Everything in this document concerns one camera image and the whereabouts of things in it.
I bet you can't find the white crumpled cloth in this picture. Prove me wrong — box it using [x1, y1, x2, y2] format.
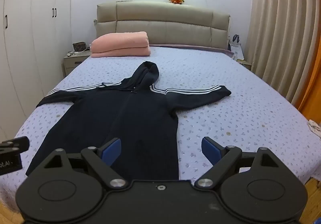
[307, 119, 321, 138]

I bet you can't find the beige nightstand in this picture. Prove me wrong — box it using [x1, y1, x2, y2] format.
[63, 49, 91, 77]
[237, 59, 253, 72]

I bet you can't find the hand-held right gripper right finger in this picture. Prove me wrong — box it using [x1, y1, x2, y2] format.
[195, 137, 282, 188]

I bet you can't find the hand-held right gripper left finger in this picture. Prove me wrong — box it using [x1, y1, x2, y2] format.
[41, 138, 127, 188]

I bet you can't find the pink folded blanket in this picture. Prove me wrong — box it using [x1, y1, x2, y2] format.
[90, 31, 151, 58]

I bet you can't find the white paper bag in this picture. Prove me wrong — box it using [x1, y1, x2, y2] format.
[229, 34, 245, 61]

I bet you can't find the orange curtain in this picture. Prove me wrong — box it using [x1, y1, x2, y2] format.
[294, 57, 321, 125]

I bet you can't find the beige pleated curtain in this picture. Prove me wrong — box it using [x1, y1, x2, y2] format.
[247, 0, 321, 107]

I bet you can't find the bed with lilac bedspread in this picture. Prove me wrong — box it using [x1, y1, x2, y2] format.
[0, 44, 315, 212]

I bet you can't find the navy striped hoodie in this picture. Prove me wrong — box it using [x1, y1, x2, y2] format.
[26, 61, 232, 181]

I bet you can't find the beige padded headboard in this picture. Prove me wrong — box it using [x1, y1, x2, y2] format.
[96, 0, 231, 50]

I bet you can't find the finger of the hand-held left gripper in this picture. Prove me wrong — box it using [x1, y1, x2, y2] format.
[0, 136, 29, 154]

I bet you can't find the white wardrobe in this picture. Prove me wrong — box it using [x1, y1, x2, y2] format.
[0, 0, 75, 140]

